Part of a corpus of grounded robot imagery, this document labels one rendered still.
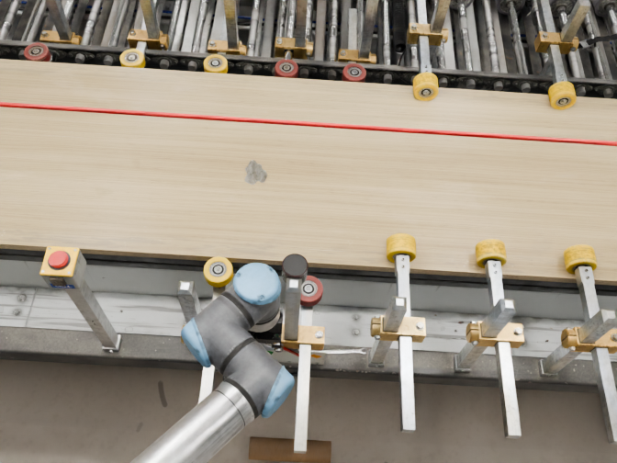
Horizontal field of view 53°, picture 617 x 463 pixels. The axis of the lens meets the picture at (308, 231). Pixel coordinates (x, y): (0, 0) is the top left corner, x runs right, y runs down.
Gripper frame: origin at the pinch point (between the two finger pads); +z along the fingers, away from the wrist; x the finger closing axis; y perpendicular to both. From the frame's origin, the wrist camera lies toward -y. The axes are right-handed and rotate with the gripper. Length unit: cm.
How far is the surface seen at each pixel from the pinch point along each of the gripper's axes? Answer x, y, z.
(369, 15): 115, 29, -5
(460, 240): 38, 56, 8
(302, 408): -11.6, 13.2, 11.8
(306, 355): 2.2, 13.5, 11.8
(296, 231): 37.4, 8.8, 7.8
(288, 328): 6.1, 8.5, 3.0
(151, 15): 115, -45, 1
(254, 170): 57, -5, 6
